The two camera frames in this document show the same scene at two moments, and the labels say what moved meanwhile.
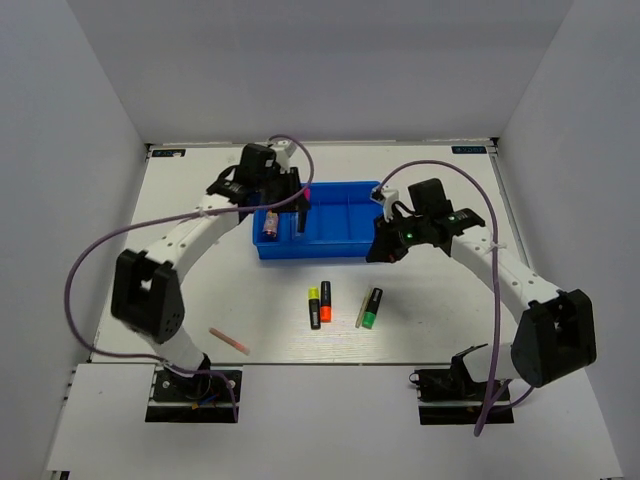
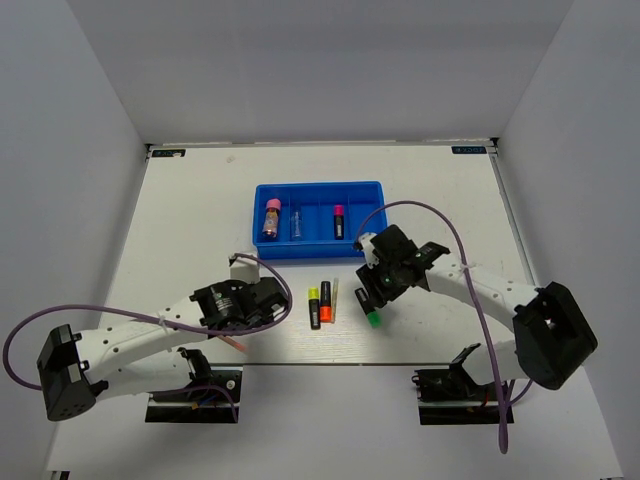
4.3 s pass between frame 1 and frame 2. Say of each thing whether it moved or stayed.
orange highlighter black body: stayed
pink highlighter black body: moved
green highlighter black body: moved
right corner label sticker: stayed
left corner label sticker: stayed
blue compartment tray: stayed
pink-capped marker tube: stayed
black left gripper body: moved
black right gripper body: moved
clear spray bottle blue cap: stayed
